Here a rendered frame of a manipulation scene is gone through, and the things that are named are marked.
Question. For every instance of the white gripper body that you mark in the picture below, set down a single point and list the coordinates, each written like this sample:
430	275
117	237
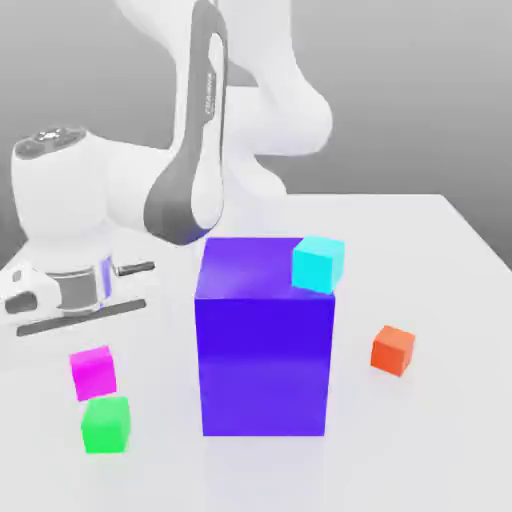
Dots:
80	317

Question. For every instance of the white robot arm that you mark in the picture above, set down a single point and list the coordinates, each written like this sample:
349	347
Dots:
256	120

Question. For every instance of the small magenta cube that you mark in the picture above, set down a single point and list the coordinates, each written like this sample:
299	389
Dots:
92	374

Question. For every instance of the small green cube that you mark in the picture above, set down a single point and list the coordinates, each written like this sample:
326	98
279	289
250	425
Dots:
104	426

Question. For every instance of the small cyan cube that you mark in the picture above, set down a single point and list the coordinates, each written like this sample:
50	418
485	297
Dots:
316	266

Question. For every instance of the small orange cube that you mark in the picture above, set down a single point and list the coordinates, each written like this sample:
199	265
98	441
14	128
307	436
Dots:
390	352

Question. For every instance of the large blue box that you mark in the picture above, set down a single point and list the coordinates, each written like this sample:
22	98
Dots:
262	360

